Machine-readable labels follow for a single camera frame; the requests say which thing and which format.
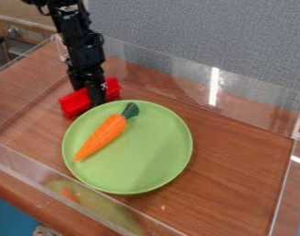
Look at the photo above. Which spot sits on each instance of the green round plate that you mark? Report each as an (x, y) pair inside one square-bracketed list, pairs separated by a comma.
[(144, 159)]

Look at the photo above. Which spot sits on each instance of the clear acrylic triangle bracket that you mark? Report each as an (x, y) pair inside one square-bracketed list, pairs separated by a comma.
[(61, 48)]

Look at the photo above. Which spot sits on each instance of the wooden cabinet with knob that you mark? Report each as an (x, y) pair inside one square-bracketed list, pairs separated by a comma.
[(19, 35)]

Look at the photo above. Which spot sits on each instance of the orange toy carrot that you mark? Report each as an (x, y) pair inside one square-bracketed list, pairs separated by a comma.
[(108, 131)]

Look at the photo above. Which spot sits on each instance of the clear acrylic tray enclosure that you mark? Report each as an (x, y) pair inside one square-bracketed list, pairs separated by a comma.
[(240, 187)]

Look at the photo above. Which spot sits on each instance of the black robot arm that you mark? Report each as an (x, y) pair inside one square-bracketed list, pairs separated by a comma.
[(69, 14)]

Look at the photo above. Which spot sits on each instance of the red plastic block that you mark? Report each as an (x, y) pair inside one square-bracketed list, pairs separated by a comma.
[(76, 103)]

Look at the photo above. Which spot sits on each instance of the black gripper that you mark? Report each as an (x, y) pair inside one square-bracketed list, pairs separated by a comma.
[(86, 57)]

